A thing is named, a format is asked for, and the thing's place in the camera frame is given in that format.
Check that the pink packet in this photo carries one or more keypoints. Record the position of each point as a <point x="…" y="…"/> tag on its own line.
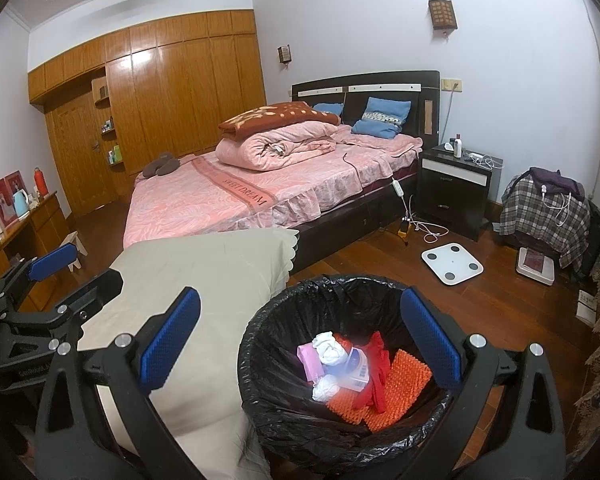
<point x="310" y="362"/>

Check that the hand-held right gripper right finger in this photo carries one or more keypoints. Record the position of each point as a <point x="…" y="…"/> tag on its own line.
<point x="430" y="340"/>

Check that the wall socket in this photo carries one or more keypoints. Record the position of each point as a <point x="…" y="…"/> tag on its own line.
<point x="451" y="85"/>

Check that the beige cloth covered table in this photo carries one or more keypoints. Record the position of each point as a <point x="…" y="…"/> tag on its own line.
<point x="205" y="270"/>

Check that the white blue paper box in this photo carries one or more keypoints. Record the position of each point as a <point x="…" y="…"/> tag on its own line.
<point x="355" y="372"/>

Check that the orange spiky mat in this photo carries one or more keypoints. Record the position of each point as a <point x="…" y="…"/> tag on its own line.
<point x="405" y="375"/>

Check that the white bottle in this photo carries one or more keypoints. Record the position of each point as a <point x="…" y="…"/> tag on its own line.
<point x="458" y="147"/>

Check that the large wooden wall lamp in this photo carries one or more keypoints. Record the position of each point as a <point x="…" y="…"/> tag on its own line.
<point x="442" y="15"/>

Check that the white scale with red panel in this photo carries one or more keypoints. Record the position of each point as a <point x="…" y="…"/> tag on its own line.
<point x="535" y="265"/>

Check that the red patterned pillow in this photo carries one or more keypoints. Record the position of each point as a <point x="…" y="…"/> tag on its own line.
<point x="275" y="115"/>

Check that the red sheet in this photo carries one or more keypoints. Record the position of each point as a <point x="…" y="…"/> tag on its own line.
<point x="377" y="370"/>

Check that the yellow power strip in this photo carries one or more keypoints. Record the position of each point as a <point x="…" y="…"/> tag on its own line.
<point x="405" y="231"/>

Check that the green box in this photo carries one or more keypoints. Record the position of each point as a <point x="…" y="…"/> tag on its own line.
<point x="115" y="155"/>

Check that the small wooden wall lamp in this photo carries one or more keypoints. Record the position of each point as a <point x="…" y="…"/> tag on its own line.
<point x="284" y="54"/>

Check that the wooden desk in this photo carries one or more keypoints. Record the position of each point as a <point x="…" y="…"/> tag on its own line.
<point x="45" y="220"/>

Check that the black-bagged trash bin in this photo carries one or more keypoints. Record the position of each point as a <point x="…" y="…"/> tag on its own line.
<point x="280" y="410"/>

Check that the dark wooden bed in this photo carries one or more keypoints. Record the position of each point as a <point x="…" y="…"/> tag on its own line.
<point x="390" y="85"/>

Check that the large blue pillow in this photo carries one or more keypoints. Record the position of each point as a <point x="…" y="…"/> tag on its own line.
<point x="382" y="120"/>

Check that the red photo frame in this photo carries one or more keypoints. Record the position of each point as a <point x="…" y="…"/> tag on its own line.
<point x="0" y="200"/>

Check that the white blanket controller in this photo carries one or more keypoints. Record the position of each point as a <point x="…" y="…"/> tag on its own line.
<point x="398" y="187"/>

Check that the folded pink quilt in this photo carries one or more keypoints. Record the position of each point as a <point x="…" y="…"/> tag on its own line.
<point x="270" y="147"/>

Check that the small wooden stool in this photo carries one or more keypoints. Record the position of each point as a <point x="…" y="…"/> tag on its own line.
<point x="75" y="250"/>

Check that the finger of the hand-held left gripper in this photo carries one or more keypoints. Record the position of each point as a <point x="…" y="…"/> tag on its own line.
<point x="52" y="262"/>
<point x="92" y="295"/>

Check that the plaid cloth covered chair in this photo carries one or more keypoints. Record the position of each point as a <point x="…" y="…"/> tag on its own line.
<point x="525" y="220"/>

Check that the red thermos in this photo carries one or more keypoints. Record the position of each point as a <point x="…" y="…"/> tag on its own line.
<point x="41" y="182"/>

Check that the light blue kettle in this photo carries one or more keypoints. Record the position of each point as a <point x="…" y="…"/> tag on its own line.
<point x="21" y="204"/>

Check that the pink bedsheet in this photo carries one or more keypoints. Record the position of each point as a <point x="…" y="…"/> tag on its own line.
<point x="205" y="200"/>

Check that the small blue pillow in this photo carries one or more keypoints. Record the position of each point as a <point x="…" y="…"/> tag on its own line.
<point x="327" y="109"/>

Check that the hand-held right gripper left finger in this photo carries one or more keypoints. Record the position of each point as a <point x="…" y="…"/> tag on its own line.
<point x="172" y="340"/>

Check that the brown plush cushion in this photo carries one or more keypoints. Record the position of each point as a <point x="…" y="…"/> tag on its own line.
<point x="160" y="165"/>

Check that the white bathroom scale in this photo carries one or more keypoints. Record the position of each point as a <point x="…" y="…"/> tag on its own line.
<point x="452" y="264"/>

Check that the purple cloth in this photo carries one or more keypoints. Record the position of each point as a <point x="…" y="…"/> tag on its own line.
<point x="555" y="180"/>

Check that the tissue wad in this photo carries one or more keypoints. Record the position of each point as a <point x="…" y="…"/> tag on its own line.
<point x="326" y="390"/>
<point x="332" y="350"/>

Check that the wooden wardrobe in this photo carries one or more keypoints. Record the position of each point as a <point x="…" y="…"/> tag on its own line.
<point x="170" y="95"/>

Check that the black nightstand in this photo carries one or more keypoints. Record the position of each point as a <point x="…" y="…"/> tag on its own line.
<point x="452" y="200"/>

